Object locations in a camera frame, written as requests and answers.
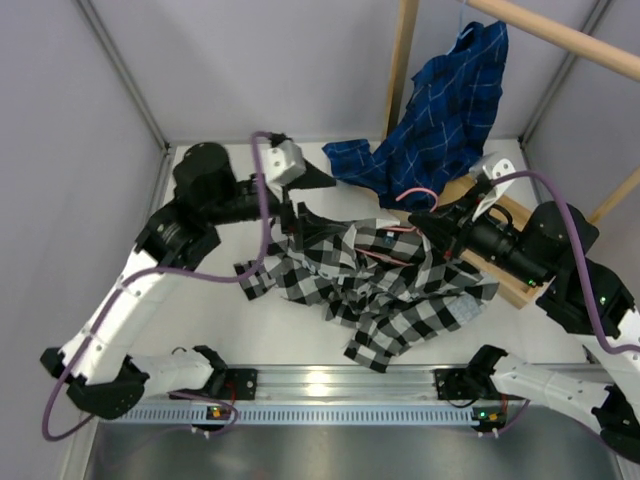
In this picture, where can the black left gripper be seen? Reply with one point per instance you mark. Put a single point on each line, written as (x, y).
(311, 228)

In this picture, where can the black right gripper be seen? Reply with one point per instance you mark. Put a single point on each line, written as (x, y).
(449, 225)

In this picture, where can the black white checkered shirt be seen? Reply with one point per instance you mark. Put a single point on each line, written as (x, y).
(381, 278)

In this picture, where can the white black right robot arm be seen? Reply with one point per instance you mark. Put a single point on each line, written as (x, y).
(587, 299)

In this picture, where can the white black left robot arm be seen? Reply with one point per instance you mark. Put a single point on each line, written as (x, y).
(96, 367)

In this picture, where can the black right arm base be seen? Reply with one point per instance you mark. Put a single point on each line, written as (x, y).
(471, 384)

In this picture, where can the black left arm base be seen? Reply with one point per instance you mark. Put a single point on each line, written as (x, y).
(228, 384)

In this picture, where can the blue plaid shirt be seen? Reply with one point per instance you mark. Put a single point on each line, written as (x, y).
(447, 120)

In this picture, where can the light blue hanger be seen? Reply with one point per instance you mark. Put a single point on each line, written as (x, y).
(461, 41)

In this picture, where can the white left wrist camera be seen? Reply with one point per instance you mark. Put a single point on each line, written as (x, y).
(282, 165)

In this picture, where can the wooden clothes rack frame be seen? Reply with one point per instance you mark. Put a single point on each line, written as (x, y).
(578, 44)

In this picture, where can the aluminium mounting rail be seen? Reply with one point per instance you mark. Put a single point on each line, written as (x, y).
(300, 382)

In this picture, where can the slotted grey cable duct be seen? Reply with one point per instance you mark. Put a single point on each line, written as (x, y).
(180, 413)

